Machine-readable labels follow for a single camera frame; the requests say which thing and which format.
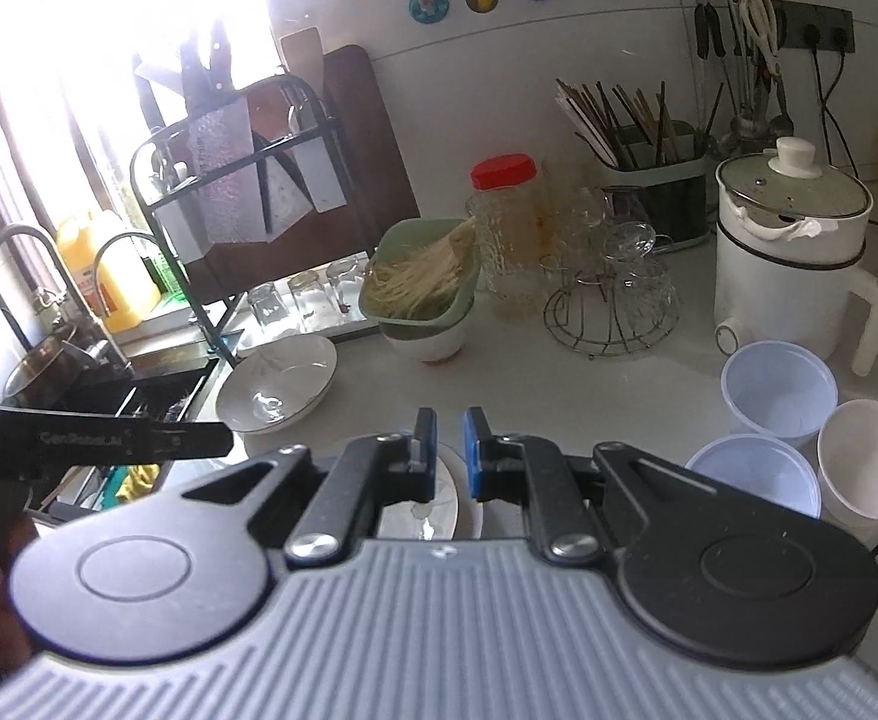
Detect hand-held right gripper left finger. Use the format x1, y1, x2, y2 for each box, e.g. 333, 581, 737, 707
182, 406, 440, 569

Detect short steel faucet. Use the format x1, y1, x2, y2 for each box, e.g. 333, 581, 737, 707
92, 230, 161, 293

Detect green bottle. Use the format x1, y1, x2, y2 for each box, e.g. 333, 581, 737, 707
142, 249, 187, 302

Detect black kitchen sink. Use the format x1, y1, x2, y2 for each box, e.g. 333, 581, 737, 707
4, 345, 231, 530

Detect white electric pot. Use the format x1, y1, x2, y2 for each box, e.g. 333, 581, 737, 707
711, 136, 878, 377

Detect glass jar with red lid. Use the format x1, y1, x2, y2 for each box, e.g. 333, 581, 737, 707
467, 154, 554, 320

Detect steel drip tray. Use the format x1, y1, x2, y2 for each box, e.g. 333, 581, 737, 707
235, 292, 381, 362

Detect green colander with noodles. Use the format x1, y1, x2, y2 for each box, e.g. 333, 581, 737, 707
359, 216, 482, 344

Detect green chopstick holder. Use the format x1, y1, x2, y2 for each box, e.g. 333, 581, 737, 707
596, 120, 710, 253

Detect white bowl under colander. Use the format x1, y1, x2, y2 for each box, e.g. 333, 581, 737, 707
379, 311, 471, 362

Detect white patterned plate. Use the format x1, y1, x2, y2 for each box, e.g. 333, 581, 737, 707
330, 435, 485, 541

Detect hanging kitchen utensils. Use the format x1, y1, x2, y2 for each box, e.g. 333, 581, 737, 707
688, 0, 796, 137

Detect steel pot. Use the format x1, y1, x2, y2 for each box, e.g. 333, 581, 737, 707
2, 322, 112, 410

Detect yellow detergent bottle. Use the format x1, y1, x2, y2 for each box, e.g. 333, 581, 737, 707
55, 210, 163, 332

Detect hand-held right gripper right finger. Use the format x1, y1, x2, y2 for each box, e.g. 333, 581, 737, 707
463, 405, 710, 568

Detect steel cleaver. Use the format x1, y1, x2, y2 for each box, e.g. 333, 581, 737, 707
178, 22, 257, 242

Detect plain white bowl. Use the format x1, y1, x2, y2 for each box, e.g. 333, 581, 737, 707
816, 399, 878, 537

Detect brown wooden cutting board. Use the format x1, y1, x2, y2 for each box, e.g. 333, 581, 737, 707
184, 43, 422, 282

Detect tall steel faucet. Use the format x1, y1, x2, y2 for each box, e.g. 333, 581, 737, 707
0, 223, 134, 380

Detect black wall power strip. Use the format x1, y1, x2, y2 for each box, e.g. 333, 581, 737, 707
771, 0, 857, 55

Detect cluster of glass cups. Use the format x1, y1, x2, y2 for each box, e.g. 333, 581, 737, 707
542, 165, 684, 331

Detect white bowl with gold rim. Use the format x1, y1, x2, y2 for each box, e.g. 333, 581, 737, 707
216, 333, 339, 434

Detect black dish rack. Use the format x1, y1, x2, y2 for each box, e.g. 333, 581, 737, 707
128, 73, 381, 350

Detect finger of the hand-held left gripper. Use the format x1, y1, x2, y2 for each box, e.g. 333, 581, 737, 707
139, 423, 234, 461

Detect steel kitchen knife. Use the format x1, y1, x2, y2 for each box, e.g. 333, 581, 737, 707
261, 141, 350, 235

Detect drinking glass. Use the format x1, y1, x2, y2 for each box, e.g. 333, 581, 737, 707
247, 281, 287, 332
326, 258, 366, 320
287, 270, 328, 328

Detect black power cable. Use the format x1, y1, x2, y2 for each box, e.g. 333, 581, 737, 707
805, 30, 871, 181

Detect yellow cloth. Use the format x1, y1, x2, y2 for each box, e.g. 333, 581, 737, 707
113, 463, 164, 502

